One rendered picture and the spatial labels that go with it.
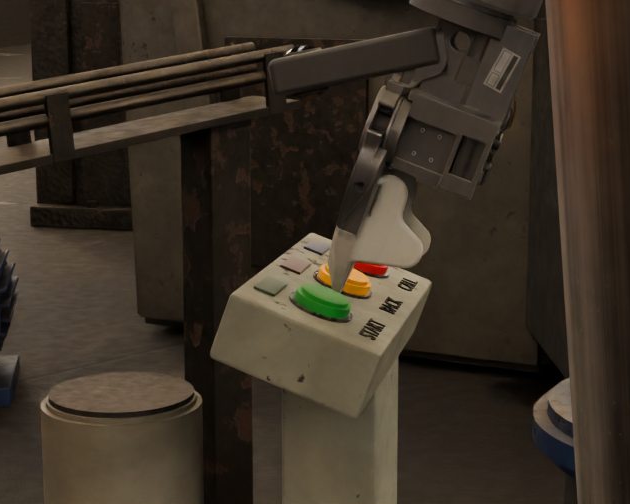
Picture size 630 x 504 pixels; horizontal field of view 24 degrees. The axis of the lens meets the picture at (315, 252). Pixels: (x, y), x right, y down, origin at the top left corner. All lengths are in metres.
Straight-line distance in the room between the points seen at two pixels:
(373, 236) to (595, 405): 0.68
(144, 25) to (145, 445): 2.31
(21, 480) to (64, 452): 1.42
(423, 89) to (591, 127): 0.68
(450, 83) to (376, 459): 0.28
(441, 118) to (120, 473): 0.35
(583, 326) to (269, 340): 0.69
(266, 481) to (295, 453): 1.37
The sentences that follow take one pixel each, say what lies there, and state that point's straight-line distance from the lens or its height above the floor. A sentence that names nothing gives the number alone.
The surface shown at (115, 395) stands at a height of 0.52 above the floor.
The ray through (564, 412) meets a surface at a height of 0.43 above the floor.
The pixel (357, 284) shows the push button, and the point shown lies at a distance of 1.06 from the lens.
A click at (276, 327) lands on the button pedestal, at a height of 0.60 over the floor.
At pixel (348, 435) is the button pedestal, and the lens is 1.05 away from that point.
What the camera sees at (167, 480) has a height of 0.47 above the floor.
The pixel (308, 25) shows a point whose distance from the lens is 3.10.
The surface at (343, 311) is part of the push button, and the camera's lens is 0.99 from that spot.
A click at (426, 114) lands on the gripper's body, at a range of 0.94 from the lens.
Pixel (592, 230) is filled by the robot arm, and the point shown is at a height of 0.78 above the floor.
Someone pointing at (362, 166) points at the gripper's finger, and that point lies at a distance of 0.94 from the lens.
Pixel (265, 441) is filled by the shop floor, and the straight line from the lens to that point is 2.64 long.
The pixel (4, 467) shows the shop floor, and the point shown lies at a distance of 2.56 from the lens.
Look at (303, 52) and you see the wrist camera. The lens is 0.97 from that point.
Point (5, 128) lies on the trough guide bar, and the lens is 1.25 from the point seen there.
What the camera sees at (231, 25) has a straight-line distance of 3.19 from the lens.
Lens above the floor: 0.83
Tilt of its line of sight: 11 degrees down
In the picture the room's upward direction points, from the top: straight up
